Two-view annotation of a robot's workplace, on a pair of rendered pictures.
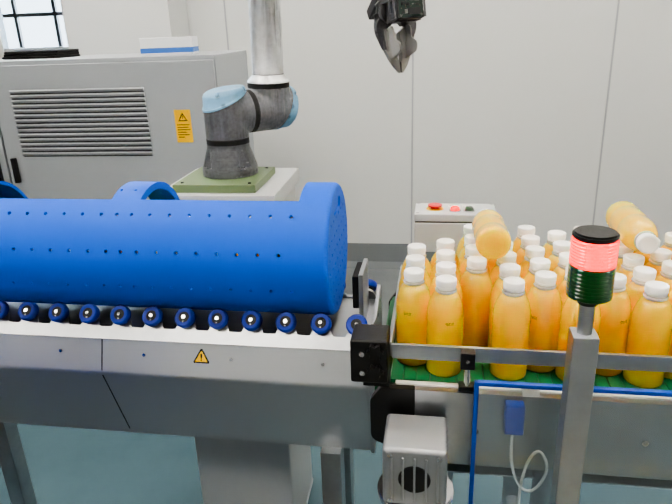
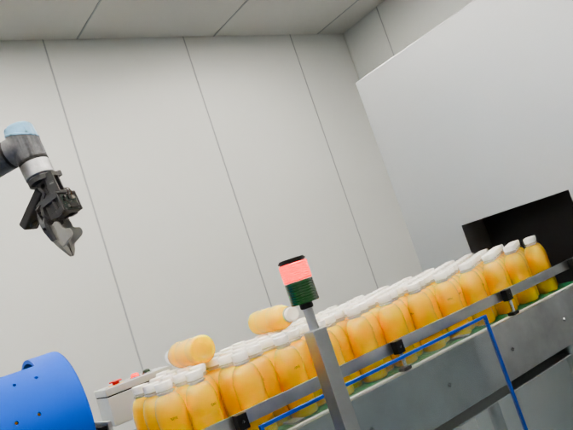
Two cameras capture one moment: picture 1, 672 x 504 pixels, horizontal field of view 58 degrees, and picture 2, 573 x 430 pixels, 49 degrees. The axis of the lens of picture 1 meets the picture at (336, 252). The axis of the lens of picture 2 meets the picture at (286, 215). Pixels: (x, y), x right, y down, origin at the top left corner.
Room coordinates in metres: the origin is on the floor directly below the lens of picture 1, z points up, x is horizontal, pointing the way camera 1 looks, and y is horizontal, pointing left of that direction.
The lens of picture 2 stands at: (-0.14, 0.62, 1.21)
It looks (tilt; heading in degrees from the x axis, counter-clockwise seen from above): 6 degrees up; 313
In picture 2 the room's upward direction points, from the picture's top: 19 degrees counter-clockwise
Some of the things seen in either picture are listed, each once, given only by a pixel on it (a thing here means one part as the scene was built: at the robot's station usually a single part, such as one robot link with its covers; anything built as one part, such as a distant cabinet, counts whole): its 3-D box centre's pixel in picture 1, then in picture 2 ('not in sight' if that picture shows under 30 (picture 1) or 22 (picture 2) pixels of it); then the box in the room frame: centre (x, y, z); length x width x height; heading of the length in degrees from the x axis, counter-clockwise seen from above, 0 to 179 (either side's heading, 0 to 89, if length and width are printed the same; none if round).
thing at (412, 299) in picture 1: (413, 319); (176, 428); (1.10, -0.15, 0.99); 0.07 x 0.07 x 0.19
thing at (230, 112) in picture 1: (227, 111); not in sight; (1.68, 0.28, 1.34); 0.13 x 0.12 x 0.14; 126
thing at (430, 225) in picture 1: (454, 226); (138, 394); (1.48, -0.30, 1.05); 0.20 x 0.10 x 0.10; 80
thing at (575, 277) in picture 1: (590, 280); (302, 291); (0.81, -0.37, 1.18); 0.06 x 0.06 x 0.05
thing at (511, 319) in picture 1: (510, 331); (252, 397); (1.03, -0.32, 0.99); 0.07 x 0.07 x 0.19
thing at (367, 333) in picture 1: (371, 355); not in sight; (1.03, -0.06, 0.95); 0.10 x 0.07 x 0.10; 170
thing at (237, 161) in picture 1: (229, 155); not in sight; (1.67, 0.28, 1.22); 0.15 x 0.15 x 0.10
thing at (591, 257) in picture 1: (593, 250); (295, 271); (0.81, -0.37, 1.23); 0.06 x 0.06 x 0.04
